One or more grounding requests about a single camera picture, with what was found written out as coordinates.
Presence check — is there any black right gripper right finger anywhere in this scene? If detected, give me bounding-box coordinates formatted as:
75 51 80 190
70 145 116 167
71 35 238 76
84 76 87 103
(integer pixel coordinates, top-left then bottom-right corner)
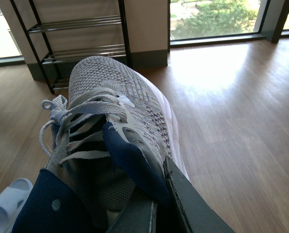
163 156 234 233

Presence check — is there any light blue slipper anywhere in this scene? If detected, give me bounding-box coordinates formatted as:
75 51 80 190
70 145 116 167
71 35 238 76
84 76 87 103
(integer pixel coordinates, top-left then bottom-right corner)
0 178 33 233

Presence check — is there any grey knit sneaker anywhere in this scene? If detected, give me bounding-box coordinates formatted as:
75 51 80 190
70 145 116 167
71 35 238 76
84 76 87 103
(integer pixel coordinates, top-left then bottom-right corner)
12 55 191 233

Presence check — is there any black metal shoe rack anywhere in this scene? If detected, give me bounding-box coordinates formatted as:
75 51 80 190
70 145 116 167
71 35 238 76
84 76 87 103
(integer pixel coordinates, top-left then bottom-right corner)
11 0 132 93

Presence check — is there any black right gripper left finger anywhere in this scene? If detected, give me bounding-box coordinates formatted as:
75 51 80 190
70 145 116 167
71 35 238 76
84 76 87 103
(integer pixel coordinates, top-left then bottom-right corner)
107 187 158 233

